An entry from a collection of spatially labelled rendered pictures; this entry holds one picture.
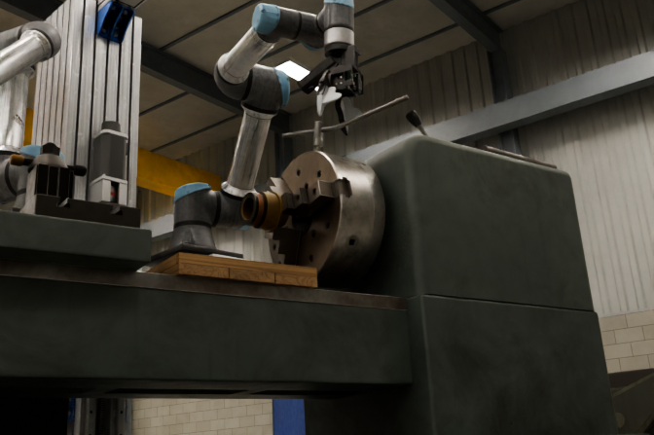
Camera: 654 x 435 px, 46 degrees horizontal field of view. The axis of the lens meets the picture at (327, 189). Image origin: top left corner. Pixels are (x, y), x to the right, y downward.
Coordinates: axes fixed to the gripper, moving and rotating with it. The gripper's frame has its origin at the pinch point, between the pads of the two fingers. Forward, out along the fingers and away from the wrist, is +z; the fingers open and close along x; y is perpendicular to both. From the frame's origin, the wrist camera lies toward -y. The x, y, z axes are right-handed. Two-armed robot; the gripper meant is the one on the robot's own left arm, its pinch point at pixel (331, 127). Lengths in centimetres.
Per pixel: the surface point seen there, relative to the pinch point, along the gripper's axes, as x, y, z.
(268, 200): -15.9, -7.8, 21.2
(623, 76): 970, 7, -395
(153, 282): -51, -10, 44
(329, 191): -11.6, 5.2, 19.5
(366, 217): -5.5, 11.3, 24.7
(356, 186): -7.1, 9.7, 17.8
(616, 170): 1038, -21, -274
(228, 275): -39, -2, 42
